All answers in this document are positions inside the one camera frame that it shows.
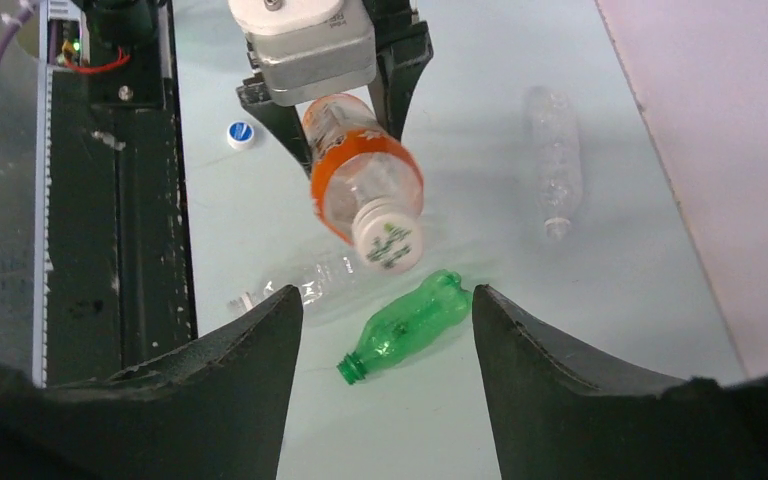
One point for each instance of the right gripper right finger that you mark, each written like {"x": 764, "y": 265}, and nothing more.
{"x": 562, "y": 409}

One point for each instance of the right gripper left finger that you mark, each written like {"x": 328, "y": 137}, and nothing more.
{"x": 214, "y": 408}

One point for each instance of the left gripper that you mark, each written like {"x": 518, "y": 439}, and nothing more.
{"x": 403, "y": 50}

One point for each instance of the orange label bottle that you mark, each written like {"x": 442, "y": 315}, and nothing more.
{"x": 355, "y": 161}

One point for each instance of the white bottle cap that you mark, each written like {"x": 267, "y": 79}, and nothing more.
{"x": 387, "y": 236}

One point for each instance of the green plastic bottle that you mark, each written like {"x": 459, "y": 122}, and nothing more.
{"x": 407, "y": 325}

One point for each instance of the far clear bottle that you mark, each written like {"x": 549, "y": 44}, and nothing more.
{"x": 553, "y": 133}

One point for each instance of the blue white cap left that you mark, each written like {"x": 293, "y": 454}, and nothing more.
{"x": 240, "y": 135}

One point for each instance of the left circuit board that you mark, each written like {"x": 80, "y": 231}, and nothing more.
{"x": 67, "y": 48}

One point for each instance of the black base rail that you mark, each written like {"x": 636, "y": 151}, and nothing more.
{"x": 113, "y": 281}

